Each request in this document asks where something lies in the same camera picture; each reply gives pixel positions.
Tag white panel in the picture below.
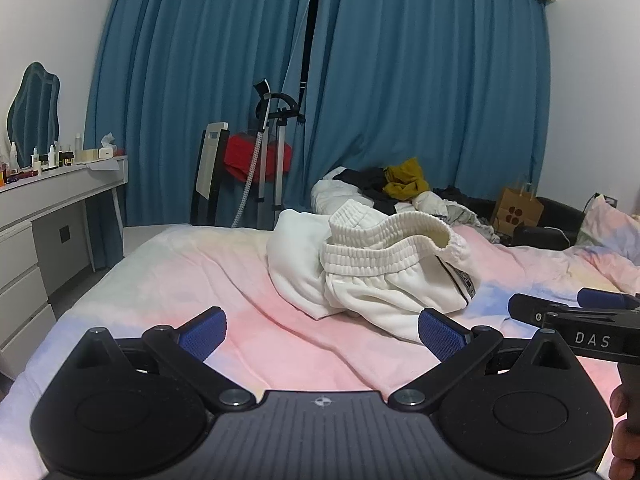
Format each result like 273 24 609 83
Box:
196 122 229 197

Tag mustard yellow cloth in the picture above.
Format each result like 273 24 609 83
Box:
382 157 431 201

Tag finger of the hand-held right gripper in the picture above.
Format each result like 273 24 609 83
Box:
576 287 640 312
508 293 557 330

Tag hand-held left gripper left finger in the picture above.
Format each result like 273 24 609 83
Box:
75 306 258 411

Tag red cloth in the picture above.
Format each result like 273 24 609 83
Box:
223 132 293 181

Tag row of cosmetic bottles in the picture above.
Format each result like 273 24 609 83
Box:
0 132 83 186

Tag garment steamer stand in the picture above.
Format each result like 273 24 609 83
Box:
234 79 307 229

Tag white pants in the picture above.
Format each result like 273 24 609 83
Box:
267 199 476 346

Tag black cloth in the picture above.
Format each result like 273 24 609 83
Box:
332 167 417 214
465 194 589 249

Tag white puffy garment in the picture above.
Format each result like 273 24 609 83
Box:
310 166 386 217

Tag white vanity desk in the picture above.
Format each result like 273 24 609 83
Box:
0 155 129 381

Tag grey white garment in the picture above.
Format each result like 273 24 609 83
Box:
411 191 502 244

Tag wavy framed mirror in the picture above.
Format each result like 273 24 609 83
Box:
7 62 61 168

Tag brown paper bag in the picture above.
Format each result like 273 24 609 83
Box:
490 175 546 237

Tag black chair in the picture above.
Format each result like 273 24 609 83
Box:
190 129 235 227

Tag person's right hand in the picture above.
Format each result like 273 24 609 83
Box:
608 384 640 480

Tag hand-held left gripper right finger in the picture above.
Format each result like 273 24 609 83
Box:
387 307 576 411

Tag blue curtain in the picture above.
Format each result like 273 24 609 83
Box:
84 0 321 231
300 0 551 221

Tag pastel pillow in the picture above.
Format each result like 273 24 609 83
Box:
576 199 640 267

